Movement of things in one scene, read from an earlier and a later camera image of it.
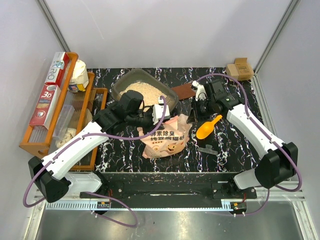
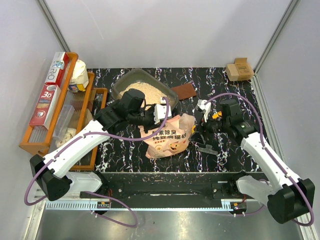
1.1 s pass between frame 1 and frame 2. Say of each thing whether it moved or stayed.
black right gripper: moved
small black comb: stayed
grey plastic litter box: stayed
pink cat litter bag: stayed
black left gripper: stayed
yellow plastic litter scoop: moved
